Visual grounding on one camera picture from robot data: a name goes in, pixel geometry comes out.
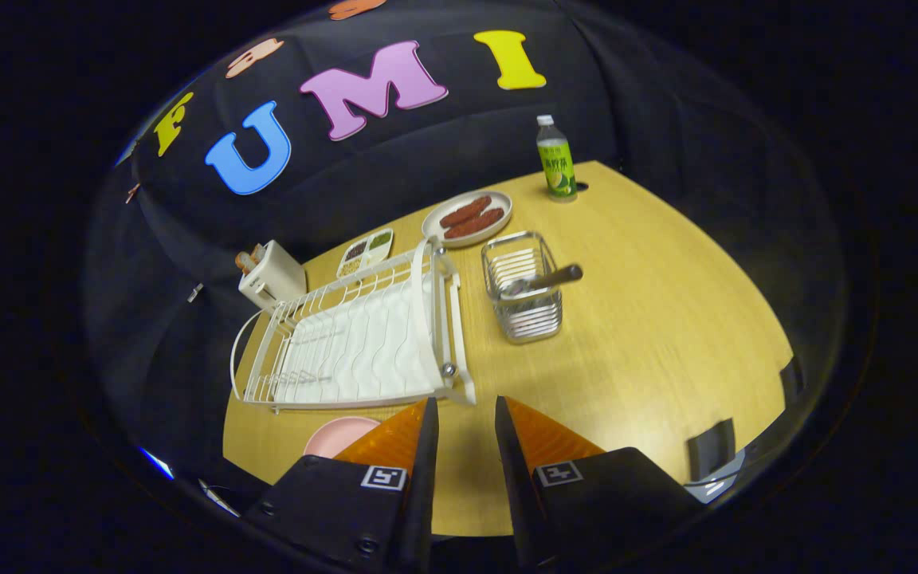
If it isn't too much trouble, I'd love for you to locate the metal wire basket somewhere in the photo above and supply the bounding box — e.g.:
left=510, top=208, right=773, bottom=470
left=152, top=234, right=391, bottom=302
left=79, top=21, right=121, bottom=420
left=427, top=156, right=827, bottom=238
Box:
left=481, top=231, right=563, bottom=344

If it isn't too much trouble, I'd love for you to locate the white divided snack tray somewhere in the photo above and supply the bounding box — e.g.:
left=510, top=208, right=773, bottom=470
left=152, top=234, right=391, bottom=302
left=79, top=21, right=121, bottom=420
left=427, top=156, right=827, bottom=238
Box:
left=336, top=228, right=394, bottom=280

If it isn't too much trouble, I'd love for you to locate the metal spoon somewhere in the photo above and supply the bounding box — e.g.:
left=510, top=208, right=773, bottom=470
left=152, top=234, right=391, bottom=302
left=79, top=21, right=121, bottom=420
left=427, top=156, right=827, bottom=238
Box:
left=499, top=264, right=584, bottom=297

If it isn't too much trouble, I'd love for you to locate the white oval plate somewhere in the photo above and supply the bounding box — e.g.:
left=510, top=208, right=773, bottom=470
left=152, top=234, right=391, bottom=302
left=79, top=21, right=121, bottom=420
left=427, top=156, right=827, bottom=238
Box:
left=422, top=190, right=514, bottom=249

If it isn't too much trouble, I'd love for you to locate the white toaster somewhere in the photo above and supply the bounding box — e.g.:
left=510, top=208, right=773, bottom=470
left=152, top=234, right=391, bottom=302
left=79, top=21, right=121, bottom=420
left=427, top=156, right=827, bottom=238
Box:
left=237, top=240, right=308, bottom=310

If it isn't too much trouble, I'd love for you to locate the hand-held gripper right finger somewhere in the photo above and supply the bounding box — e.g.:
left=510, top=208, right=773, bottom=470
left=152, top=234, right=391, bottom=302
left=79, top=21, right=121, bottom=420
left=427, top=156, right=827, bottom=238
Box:
left=495, top=395, right=707, bottom=571

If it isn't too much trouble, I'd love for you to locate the black backdrop cloth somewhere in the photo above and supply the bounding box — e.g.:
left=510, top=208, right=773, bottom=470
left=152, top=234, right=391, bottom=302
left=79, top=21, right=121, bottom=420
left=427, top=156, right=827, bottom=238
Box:
left=84, top=0, right=850, bottom=495

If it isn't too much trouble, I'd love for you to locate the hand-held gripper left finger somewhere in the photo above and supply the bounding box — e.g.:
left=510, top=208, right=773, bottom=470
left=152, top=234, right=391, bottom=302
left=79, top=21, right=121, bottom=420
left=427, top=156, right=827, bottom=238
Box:
left=240, top=397, right=440, bottom=574

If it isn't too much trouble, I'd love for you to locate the green tea bottle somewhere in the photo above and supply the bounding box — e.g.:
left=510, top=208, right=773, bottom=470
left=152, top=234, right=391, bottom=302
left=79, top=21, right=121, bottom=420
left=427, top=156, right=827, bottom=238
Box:
left=536, top=114, right=579, bottom=203

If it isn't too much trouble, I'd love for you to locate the black chair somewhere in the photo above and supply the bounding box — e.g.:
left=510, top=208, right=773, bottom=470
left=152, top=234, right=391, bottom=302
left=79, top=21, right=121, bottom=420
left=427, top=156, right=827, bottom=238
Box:
left=686, top=419, right=737, bottom=483

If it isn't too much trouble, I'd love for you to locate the white dish rack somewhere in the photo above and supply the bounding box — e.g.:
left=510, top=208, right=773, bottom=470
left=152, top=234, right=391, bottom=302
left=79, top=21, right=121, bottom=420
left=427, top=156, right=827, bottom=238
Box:
left=230, top=237, right=477, bottom=414

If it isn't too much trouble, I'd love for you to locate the pink plate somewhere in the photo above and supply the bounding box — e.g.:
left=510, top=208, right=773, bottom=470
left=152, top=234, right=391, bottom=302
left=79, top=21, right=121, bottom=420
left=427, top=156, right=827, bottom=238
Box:
left=304, top=415, right=382, bottom=459

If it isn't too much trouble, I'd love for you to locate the brown sausage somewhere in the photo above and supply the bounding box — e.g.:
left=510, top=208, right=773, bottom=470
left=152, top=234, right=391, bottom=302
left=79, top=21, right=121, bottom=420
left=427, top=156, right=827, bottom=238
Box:
left=439, top=195, right=492, bottom=229
left=445, top=208, right=505, bottom=239

